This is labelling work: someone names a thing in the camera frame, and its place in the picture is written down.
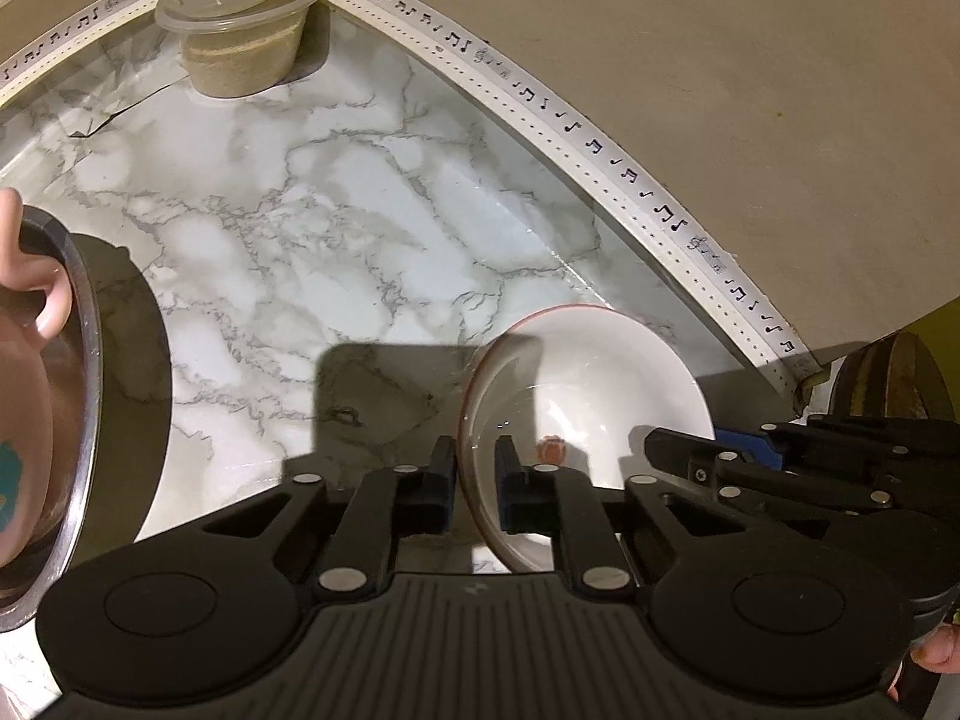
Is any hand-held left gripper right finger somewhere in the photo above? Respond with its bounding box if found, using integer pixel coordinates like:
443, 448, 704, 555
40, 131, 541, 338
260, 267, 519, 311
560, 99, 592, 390
495, 439, 745, 608

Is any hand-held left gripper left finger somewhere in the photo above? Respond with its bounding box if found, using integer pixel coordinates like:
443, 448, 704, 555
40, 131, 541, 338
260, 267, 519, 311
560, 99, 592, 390
202, 436, 458, 608

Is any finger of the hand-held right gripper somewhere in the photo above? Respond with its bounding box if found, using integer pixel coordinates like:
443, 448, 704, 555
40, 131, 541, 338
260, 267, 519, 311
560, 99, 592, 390
645, 426, 895, 520
712, 412, 960, 485

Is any white bowl with tulip print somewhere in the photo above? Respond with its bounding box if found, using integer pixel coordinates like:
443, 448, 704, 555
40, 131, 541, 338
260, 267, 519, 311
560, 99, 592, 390
457, 304, 717, 575

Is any stainless steel bowl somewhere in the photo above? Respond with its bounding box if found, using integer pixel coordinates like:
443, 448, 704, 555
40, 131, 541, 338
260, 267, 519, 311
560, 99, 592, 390
0, 206, 104, 635

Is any person's right hand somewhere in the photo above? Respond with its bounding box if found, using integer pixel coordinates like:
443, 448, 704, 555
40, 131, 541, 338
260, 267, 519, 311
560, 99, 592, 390
885, 611, 960, 702

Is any dark brown ribbed object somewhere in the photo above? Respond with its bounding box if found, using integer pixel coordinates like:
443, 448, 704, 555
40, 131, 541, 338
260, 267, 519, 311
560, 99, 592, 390
832, 330, 960, 421

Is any white edge strip note print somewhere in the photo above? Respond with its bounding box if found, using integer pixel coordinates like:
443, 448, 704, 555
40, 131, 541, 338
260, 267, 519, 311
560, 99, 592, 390
0, 0, 826, 391

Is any clear plastic container with lid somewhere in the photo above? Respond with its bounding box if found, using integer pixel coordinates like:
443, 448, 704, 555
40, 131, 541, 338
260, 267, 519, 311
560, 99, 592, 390
154, 0, 335, 98

